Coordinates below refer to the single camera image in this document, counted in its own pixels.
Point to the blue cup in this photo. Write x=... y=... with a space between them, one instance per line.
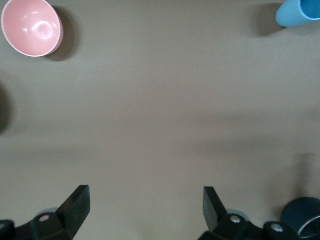
x=292 y=15

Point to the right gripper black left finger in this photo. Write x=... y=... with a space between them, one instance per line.
x=72 y=212

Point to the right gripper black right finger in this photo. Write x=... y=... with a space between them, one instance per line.
x=213 y=212

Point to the pink bowl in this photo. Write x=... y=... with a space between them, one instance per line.
x=32 y=27

